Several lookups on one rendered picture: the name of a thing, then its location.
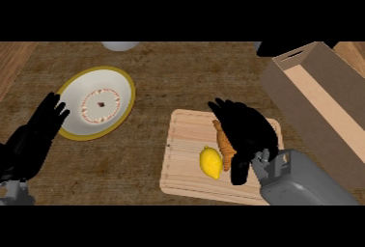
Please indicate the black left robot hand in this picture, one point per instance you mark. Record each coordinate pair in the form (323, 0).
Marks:
(32, 141)

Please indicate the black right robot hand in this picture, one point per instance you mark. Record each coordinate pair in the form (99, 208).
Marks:
(249, 130)

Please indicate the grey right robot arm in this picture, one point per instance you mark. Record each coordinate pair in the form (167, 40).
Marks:
(303, 181)

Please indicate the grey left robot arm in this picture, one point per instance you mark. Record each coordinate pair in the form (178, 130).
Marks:
(16, 192)

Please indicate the brown croissant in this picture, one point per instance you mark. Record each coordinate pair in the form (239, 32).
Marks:
(224, 146)

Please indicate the pale wooden cutting board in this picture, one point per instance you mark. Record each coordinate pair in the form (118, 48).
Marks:
(189, 160)

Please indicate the yellow lemon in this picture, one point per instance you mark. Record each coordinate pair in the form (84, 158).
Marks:
(209, 162)

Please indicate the white plate with yellow rim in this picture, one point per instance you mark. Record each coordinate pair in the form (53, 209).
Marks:
(97, 103)

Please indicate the white round object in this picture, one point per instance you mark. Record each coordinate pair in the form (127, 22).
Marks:
(119, 45)

